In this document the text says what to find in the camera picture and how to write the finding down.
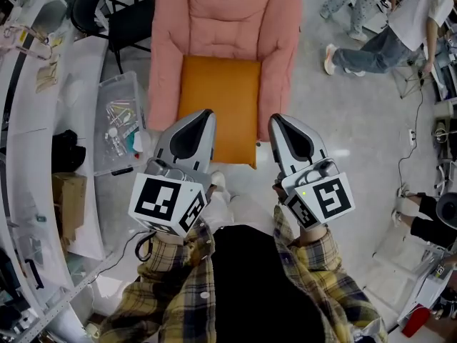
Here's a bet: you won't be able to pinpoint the person's left forearm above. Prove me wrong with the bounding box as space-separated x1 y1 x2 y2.
98 222 217 343

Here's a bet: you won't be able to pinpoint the pink padded armchair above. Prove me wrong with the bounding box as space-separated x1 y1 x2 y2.
146 0 303 148

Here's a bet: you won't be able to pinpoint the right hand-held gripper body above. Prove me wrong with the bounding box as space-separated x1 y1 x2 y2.
272 157 357 232

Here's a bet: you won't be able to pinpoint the person's white shoe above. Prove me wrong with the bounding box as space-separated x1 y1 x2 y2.
210 171 228 192

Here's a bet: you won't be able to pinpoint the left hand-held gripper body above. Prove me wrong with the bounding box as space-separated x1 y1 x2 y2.
127 157 214 239

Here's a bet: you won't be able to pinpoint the red plastic container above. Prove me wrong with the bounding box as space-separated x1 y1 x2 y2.
401 305 432 339

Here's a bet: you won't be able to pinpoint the black cloth bundle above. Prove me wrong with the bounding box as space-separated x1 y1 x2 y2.
51 129 86 174

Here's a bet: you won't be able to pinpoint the person's torso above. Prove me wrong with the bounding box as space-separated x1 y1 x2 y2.
210 225 326 343

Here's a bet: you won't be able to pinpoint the clear plastic storage bin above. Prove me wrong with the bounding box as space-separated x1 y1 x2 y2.
93 70 153 177

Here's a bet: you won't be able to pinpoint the person's right forearm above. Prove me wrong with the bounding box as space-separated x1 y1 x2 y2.
285 225 388 343

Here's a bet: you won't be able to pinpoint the pink strap bag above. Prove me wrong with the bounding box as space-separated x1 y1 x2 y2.
0 25 54 62

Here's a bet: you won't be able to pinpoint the bundle of wooden sticks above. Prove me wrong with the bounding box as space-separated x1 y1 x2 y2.
35 61 60 94

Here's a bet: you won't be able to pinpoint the pile of plastic utensils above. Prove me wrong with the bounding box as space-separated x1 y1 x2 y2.
105 100 140 156

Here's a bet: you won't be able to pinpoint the beige mug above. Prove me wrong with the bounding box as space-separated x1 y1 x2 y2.
84 322 103 339

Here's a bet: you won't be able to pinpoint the brown cardboard box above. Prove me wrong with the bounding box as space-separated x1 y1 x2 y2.
51 172 89 242

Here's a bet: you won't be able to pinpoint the orange cushion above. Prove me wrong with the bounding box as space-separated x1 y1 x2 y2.
176 54 263 170

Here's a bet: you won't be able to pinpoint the person's legs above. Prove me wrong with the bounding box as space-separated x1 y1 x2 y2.
199 191 279 235

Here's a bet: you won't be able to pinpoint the black folding chair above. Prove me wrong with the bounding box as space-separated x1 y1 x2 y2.
70 0 158 74

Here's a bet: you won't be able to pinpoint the black floor cable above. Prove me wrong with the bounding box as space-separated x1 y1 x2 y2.
397 84 426 199

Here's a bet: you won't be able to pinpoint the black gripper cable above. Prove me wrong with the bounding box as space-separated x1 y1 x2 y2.
87 229 159 286

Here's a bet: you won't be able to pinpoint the black plastic handle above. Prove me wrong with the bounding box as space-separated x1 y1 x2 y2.
23 259 46 291

